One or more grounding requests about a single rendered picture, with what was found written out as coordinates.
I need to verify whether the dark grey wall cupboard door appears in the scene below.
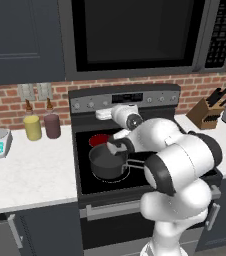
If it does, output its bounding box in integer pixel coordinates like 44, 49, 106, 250
0, 0, 66, 87

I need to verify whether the yellow bottle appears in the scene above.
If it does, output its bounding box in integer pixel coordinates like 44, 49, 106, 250
22, 99, 43, 142

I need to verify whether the dark grey pot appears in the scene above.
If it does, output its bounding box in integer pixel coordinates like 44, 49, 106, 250
88, 143, 150, 181

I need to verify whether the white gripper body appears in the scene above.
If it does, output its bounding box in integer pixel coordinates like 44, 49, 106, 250
95, 108, 114, 122

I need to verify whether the steel and black microwave oven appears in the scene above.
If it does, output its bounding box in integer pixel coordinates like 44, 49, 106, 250
57, 0, 226, 82

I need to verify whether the dark red bottle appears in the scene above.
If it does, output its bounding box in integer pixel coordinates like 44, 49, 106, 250
43, 97, 62, 140

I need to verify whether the black and steel stove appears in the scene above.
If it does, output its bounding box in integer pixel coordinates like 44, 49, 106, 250
68, 83, 224, 256

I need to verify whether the steel cupboard handle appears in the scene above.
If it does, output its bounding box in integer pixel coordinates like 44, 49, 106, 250
204, 202, 221, 232
6, 213, 24, 250

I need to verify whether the glowing red stove burner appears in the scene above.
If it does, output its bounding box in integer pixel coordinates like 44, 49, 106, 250
88, 133, 112, 149

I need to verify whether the wooden knife block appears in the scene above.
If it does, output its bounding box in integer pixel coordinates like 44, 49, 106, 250
185, 97, 226, 131

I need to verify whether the black oven door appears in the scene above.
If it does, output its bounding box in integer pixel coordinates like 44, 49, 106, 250
79, 196, 217, 256

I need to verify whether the steel oven door handle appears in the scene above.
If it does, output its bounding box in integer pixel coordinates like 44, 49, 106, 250
85, 184, 222, 222

